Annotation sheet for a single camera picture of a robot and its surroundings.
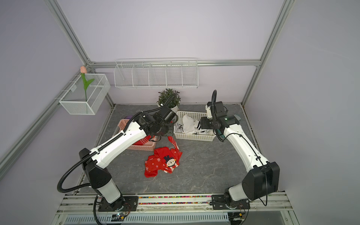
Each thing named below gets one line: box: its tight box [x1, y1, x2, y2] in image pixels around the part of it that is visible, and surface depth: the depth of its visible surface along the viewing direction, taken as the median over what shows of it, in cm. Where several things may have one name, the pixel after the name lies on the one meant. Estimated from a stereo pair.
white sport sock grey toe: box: [194, 119, 204, 134], surface depth 100 cm
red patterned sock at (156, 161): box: [144, 146, 172, 178], surface depth 88 cm
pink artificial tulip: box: [80, 65, 95, 102], surface depth 87 cm
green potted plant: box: [157, 88, 181, 115], surface depth 104 cm
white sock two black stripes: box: [182, 114, 195, 135], surface depth 100 cm
